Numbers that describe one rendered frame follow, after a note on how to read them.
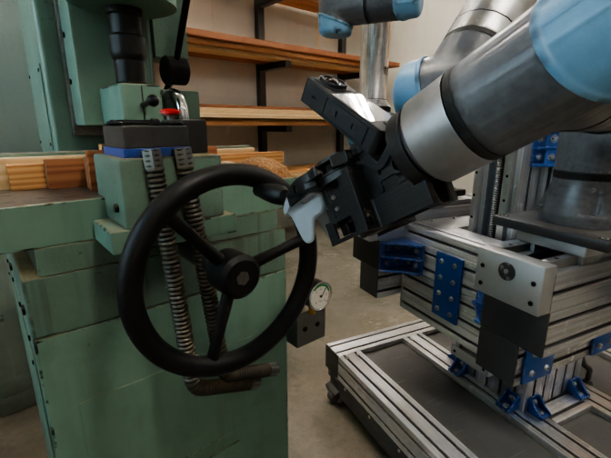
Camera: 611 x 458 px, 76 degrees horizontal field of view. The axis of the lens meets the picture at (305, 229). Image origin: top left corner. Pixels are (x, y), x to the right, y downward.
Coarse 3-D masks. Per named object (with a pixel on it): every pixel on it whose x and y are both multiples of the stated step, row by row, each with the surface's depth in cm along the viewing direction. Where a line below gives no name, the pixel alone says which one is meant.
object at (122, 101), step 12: (120, 84) 65; (132, 84) 66; (108, 96) 71; (120, 96) 65; (132, 96) 66; (144, 96) 67; (108, 108) 72; (120, 108) 66; (132, 108) 67; (144, 108) 68; (156, 108) 69; (108, 120) 73
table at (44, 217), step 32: (0, 192) 60; (32, 192) 60; (64, 192) 60; (96, 192) 60; (224, 192) 68; (0, 224) 49; (32, 224) 51; (64, 224) 53; (96, 224) 54; (224, 224) 59
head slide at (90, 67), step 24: (72, 24) 70; (96, 24) 72; (144, 24) 77; (72, 48) 71; (96, 48) 73; (72, 72) 74; (96, 72) 74; (72, 96) 78; (96, 96) 75; (96, 120) 75
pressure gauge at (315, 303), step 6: (318, 282) 80; (324, 282) 80; (312, 288) 79; (318, 288) 79; (324, 288) 80; (330, 288) 81; (312, 294) 79; (318, 294) 80; (324, 294) 81; (330, 294) 82; (312, 300) 79; (318, 300) 80; (324, 300) 81; (312, 306) 79; (318, 306) 80; (324, 306) 81; (312, 312) 83
